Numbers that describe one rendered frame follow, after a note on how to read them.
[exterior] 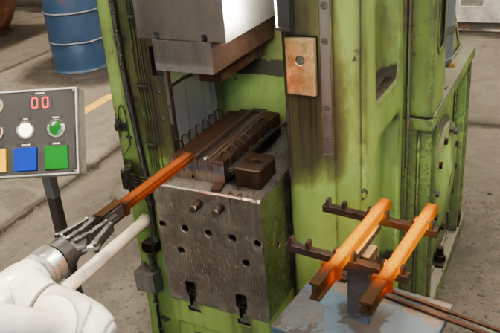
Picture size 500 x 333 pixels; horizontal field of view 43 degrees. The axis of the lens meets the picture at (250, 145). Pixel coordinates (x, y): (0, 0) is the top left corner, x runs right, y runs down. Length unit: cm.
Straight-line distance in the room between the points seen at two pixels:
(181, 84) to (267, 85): 34
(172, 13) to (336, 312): 94
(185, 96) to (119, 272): 133
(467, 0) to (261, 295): 531
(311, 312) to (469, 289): 139
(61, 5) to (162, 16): 457
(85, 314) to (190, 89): 112
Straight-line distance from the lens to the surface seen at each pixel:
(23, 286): 139
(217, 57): 185
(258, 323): 215
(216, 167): 196
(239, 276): 206
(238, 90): 239
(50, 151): 212
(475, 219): 358
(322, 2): 179
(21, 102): 218
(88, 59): 652
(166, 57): 190
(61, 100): 213
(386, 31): 215
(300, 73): 185
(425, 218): 168
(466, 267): 321
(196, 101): 227
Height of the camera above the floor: 183
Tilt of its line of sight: 24 degrees down
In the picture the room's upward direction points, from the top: 5 degrees counter-clockwise
